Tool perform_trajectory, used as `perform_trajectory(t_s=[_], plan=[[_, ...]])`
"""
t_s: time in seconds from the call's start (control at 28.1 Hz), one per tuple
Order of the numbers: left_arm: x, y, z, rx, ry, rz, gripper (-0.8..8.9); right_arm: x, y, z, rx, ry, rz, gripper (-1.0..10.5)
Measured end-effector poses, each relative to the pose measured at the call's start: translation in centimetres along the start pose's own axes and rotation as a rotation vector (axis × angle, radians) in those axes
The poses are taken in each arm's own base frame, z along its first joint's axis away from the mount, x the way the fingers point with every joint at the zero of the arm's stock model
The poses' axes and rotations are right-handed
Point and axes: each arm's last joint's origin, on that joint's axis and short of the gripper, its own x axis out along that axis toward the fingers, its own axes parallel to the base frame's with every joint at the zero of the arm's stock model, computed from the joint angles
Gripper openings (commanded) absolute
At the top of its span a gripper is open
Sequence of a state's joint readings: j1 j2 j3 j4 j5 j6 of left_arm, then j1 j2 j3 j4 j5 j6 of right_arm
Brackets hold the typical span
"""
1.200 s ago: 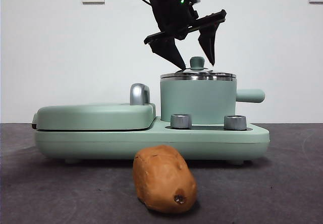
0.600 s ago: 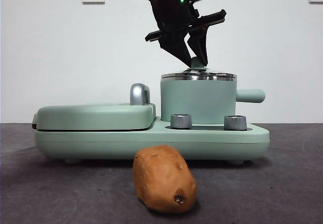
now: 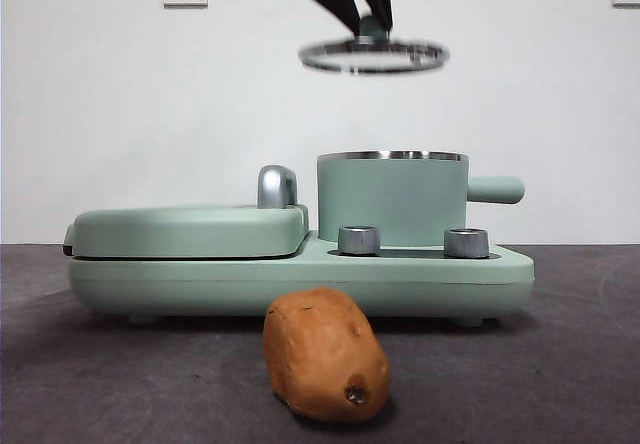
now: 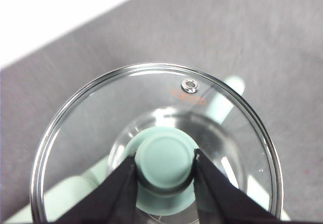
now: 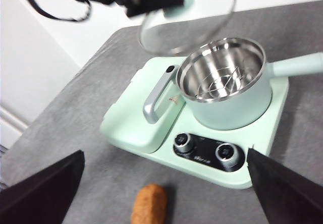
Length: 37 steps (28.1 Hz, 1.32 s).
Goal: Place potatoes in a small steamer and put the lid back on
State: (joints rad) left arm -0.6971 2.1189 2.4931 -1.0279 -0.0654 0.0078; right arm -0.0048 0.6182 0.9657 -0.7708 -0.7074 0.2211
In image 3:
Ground glass pot lid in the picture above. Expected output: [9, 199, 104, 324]
[298, 13, 449, 76]

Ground brown potato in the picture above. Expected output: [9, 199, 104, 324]
[263, 287, 393, 426]

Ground silver control knob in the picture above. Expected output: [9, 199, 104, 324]
[443, 227, 490, 259]
[338, 224, 381, 256]

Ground mint green breakfast machine base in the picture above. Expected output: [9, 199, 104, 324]
[67, 228, 536, 327]

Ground mint green pot with handle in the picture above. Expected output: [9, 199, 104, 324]
[316, 149, 526, 243]

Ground mint green griddle cover, chrome handle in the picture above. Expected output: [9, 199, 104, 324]
[62, 165, 310, 260]

